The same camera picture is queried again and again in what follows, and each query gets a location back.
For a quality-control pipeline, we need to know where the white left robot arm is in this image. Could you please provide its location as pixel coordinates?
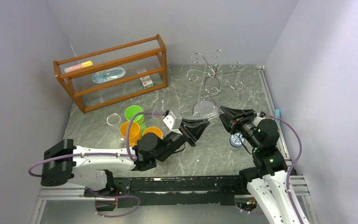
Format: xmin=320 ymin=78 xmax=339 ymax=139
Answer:
xmin=41 ymin=116 xmax=210 ymax=196

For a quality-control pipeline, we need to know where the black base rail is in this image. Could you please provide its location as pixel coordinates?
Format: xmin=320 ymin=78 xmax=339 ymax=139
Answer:
xmin=98 ymin=175 xmax=249 ymax=208

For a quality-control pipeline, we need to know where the small blue-lidded jar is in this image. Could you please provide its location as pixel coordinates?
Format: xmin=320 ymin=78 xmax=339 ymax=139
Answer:
xmin=228 ymin=133 xmax=244 ymax=151

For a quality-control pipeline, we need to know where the yellow pink highlighter pen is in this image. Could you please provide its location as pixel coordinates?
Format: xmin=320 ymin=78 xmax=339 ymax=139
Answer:
xmin=64 ymin=61 xmax=93 ymax=73

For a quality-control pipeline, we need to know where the clear plastic wine glass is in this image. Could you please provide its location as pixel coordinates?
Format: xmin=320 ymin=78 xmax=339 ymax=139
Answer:
xmin=152 ymin=110 xmax=166 ymax=137
xmin=106 ymin=113 xmax=122 ymax=139

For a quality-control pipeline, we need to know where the small white box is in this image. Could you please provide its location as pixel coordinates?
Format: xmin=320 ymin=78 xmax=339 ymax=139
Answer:
xmin=139 ymin=75 xmax=154 ymax=89

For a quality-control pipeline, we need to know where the orange wooden shelf rack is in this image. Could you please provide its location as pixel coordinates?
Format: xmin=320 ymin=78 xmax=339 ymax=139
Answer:
xmin=53 ymin=34 xmax=169 ymax=113

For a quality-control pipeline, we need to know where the green plastic goblet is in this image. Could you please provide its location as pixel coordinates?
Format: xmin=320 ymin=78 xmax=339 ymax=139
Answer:
xmin=124 ymin=105 xmax=146 ymax=134

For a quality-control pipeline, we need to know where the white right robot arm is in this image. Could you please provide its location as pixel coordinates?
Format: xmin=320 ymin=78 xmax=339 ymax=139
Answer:
xmin=219 ymin=106 xmax=309 ymax=224

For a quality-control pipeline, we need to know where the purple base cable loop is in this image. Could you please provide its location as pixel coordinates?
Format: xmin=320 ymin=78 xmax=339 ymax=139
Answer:
xmin=84 ymin=189 xmax=141 ymax=218

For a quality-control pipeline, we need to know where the orange plastic goblet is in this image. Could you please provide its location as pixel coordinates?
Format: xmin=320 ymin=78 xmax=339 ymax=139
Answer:
xmin=119 ymin=121 xmax=141 ymax=147
xmin=142 ymin=126 xmax=163 ymax=139

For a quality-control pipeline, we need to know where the chrome wine glass rack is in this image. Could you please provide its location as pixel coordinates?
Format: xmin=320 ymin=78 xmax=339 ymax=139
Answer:
xmin=186 ymin=53 xmax=245 ymax=114

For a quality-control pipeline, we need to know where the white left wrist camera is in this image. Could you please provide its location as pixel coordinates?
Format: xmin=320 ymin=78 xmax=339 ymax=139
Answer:
xmin=163 ymin=111 xmax=182 ymax=134

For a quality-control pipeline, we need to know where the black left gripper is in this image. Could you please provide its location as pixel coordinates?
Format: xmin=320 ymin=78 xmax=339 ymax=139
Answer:
xmin=158 ymin=120 xmax=211 ymax=164

